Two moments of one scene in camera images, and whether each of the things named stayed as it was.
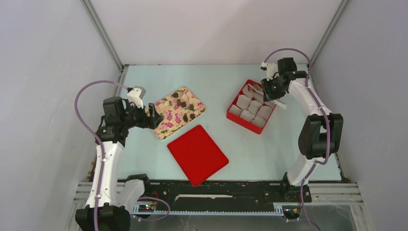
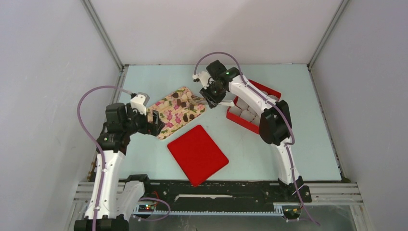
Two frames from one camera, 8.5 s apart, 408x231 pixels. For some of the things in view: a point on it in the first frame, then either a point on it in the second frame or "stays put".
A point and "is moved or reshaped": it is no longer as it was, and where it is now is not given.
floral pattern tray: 176,110 stays put
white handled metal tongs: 259,89 is moved or reshaped
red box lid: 197,154 stays put
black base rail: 176,195 stays put
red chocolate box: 248,109 stays put
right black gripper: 268,94 → 212,100
